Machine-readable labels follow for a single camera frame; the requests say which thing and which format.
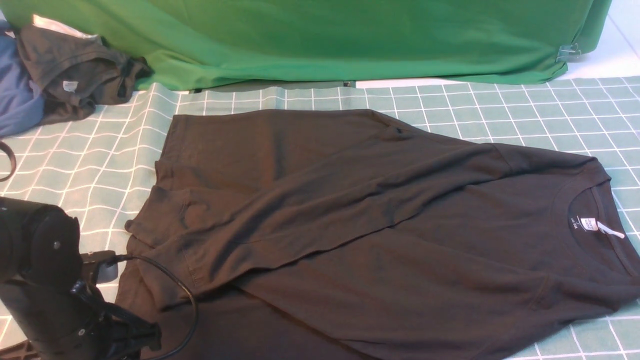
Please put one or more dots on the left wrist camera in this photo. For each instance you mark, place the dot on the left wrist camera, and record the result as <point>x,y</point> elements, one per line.
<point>99,267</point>

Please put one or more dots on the dark gray crumpled garment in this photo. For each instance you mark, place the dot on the dark gray crumpled garment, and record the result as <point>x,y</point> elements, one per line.
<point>76,75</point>

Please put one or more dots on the white crumpled cloth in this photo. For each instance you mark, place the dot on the white crumpled cloth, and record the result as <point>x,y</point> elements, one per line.
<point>53,25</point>

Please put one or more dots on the metal binder clip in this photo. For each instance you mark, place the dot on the metal binder clip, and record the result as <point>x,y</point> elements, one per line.
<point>568,53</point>

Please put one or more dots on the dark gray long-sleeve top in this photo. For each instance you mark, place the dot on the dark gray long-sleeve top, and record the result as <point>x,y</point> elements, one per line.
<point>351,235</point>

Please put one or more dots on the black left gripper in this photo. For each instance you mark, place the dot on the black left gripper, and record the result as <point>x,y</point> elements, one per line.
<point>59,326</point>

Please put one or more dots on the blue crumpled garment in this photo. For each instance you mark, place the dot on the blue crumpled garment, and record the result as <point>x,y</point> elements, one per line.
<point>21,100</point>

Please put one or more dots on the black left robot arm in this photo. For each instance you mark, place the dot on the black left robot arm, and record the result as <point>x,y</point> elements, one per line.
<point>40,245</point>

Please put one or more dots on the green backdrop cloth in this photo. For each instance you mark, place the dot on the green backdrop cloth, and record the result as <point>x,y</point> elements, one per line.
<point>199,44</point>

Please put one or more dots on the green checkered tablecloth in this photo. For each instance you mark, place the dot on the green checkered tablecloth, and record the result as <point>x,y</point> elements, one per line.
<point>101,170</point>

